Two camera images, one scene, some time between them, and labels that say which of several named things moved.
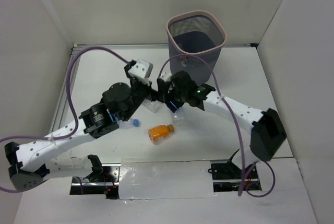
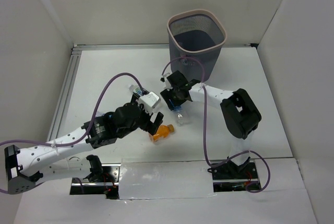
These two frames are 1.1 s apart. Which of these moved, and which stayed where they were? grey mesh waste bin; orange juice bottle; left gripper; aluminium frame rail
Moved: left gripper
Stayed: grey mesh waste bin; aluminium frame rail; orange juice bottle
